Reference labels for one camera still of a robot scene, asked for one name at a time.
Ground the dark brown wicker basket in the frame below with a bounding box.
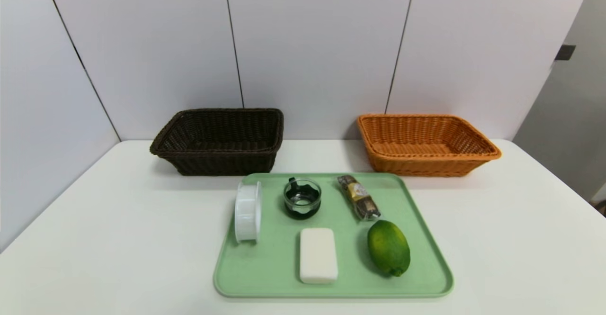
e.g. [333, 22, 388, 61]
[150, 108, 285, 177]

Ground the clear chocolate pack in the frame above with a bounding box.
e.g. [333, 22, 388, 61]
[337, 175, 382, 222]

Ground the white soap bar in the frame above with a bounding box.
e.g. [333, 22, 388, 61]
[299, 228, 339, 285]

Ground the green lime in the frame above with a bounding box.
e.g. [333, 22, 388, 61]
[367, 220, 411, 278]

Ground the light green plastic tray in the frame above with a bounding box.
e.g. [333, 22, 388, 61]
[213, 172, 455, 299]

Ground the small glass cup black base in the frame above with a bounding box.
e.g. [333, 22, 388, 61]
[283, 177, 322, 220]

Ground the orange wicker basket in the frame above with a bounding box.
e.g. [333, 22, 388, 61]
[356, 114, 502, 178]

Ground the white round plastic container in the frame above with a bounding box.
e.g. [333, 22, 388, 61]
[234, 181, 262, 244]

